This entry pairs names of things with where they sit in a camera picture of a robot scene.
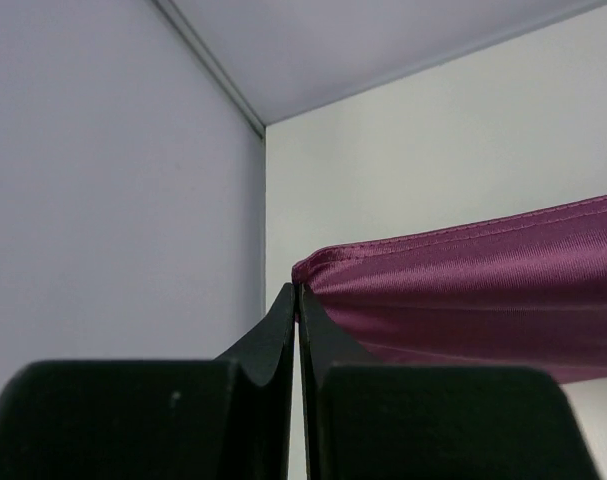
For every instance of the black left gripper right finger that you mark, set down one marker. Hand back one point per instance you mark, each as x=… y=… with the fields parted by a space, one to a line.
x=322 y=344

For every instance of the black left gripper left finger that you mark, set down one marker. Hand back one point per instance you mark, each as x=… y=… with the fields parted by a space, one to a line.
x=258 y=428

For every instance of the purple satin napkin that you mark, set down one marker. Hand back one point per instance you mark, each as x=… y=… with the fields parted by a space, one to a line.
x=529 y=289

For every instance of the aluminium left corner post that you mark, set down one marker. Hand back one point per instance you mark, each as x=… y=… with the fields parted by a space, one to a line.
x=201 y=52

